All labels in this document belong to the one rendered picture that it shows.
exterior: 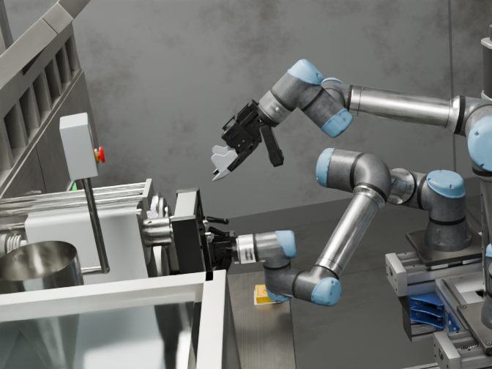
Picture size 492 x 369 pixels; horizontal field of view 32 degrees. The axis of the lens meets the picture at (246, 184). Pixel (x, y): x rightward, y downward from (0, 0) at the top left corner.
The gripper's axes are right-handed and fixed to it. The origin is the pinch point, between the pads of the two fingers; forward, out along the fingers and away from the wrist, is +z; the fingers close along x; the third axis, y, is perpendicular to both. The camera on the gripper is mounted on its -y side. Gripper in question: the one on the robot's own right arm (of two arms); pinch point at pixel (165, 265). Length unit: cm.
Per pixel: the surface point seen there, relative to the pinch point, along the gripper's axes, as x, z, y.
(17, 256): 73, 13, 43
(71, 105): -57, 30, 31
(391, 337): -118, -72, -109
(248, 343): 13.0, -20.1, -19.0
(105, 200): 38, 4, 36
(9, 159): 12, 31, 39
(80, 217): 41, 9, 35
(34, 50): 96, -5, 83
